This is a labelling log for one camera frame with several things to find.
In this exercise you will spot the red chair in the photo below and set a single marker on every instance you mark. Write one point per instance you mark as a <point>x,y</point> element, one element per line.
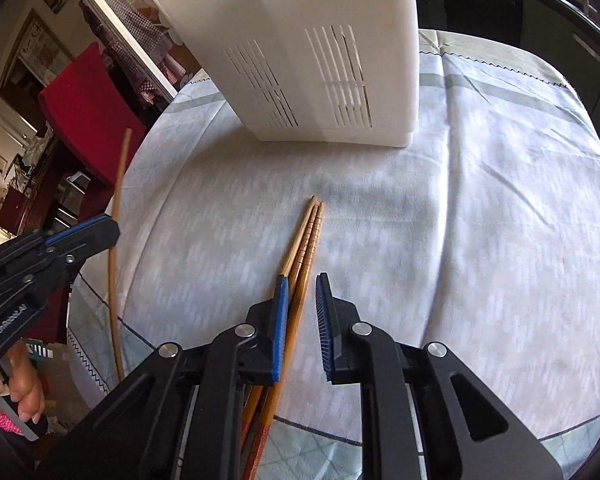
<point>85,95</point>

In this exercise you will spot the bundle of wooden chopsticks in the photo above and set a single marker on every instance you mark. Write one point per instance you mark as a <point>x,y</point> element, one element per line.
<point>307,255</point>

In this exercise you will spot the white plastic utensil holder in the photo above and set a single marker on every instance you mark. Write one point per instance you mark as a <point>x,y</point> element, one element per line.
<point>290,10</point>

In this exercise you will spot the person's left forearm pink sleeve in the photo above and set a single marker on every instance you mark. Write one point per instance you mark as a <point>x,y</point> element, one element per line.
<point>5,422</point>

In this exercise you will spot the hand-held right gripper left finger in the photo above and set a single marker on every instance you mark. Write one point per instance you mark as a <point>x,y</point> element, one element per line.
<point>279,330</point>

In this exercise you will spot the floral sliding glass door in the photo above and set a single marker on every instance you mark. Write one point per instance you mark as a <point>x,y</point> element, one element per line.
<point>120,26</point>

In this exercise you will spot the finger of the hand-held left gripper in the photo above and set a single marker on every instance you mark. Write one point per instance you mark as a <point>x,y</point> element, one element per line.
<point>95,240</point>
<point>75,231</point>

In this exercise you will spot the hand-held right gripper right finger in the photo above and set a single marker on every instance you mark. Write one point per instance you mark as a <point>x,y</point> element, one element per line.
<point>325,330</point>

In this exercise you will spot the pale checked tablecloth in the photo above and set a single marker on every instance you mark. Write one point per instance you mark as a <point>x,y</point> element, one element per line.
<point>455,210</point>

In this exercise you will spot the person's left hand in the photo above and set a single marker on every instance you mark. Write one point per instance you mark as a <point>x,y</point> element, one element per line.
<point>25,385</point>

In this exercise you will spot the purple checked apron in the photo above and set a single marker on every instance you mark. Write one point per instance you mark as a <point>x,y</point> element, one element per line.
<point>137,10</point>

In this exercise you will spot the green base cabinets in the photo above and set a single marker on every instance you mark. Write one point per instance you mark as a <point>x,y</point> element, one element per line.
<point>480,0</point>

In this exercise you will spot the green plastic basket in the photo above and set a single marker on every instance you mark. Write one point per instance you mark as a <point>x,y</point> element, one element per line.
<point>45,349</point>

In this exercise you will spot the framed wall painting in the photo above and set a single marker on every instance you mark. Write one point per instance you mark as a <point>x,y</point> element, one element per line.
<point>35,45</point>

